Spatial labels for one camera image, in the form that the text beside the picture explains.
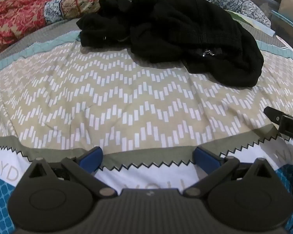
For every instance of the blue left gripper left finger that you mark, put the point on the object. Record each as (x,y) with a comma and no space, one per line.
(91,160)

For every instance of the black pants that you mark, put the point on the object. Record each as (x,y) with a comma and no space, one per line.
(197,33)

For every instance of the patterned bedsheet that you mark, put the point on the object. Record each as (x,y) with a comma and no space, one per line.
(59,99)

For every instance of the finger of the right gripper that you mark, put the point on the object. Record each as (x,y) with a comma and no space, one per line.
(273,115)

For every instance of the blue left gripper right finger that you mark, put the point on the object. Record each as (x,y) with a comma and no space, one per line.
(206,160)

